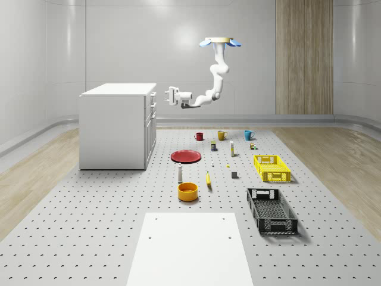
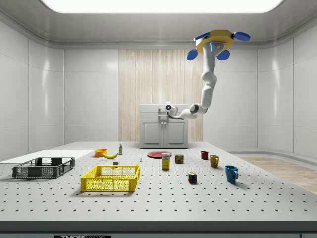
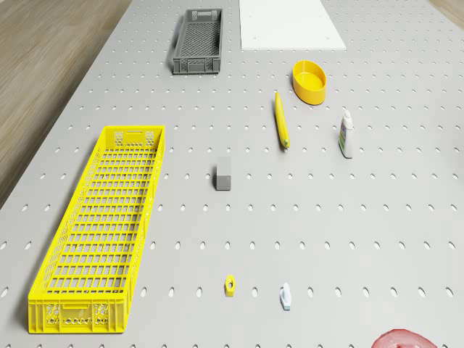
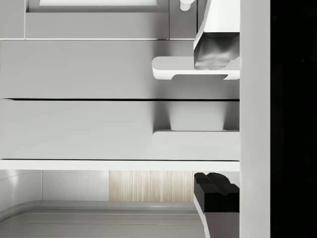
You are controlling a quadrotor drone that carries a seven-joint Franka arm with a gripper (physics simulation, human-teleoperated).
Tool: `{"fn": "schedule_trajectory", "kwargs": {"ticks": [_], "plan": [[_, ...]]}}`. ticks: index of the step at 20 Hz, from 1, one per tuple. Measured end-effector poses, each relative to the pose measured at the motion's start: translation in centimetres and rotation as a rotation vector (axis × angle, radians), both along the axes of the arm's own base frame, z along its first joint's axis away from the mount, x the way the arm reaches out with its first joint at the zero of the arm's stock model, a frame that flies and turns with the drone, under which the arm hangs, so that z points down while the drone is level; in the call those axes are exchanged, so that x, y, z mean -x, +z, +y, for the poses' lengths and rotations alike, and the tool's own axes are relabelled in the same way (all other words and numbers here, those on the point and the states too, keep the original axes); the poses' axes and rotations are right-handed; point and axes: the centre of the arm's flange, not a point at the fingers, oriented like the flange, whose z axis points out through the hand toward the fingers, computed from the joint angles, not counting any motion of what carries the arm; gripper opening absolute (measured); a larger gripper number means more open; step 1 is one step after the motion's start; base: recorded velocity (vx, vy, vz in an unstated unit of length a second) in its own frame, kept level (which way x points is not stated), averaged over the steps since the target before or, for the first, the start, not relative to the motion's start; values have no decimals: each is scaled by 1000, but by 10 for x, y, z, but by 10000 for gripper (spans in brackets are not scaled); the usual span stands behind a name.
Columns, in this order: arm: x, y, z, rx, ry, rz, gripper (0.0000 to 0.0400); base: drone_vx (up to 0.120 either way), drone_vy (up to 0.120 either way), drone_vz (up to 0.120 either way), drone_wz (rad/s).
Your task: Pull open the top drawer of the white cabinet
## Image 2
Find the banana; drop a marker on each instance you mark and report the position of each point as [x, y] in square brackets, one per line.
[110, 156]

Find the flat-sided can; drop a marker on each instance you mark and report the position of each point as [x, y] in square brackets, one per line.
[179, 159]

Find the yellow box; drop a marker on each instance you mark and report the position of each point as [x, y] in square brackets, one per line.
[166, 162]

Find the small white bottle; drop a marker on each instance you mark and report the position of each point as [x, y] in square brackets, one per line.
[121, 149]

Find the white cabinet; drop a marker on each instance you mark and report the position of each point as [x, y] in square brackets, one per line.
[151, 134]

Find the red plate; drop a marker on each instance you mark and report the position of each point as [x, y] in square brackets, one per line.
[156, 155]

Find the grey cube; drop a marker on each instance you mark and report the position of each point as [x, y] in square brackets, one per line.
[116, 163]

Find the blue mug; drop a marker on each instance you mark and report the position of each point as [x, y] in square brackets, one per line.
[230, 174]

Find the red mug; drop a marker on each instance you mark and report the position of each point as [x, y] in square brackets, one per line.
[204, 155]

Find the yellow mug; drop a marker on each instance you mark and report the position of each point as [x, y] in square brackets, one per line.
[213, 161]

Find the yellow basket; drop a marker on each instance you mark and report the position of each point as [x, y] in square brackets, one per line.
[109, 184]

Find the dark grey basket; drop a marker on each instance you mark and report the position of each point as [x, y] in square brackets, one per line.
[37, 175]

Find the puzzle cube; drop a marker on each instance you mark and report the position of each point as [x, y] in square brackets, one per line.
[192, 178]

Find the drone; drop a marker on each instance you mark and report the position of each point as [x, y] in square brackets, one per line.
[218, 37]

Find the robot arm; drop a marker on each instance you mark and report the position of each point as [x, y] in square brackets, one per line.
[207, 94]

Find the white board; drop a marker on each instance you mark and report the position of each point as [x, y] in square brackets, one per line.
[49, 155]

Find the yellow bowl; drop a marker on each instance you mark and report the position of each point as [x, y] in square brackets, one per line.
[99, 153]

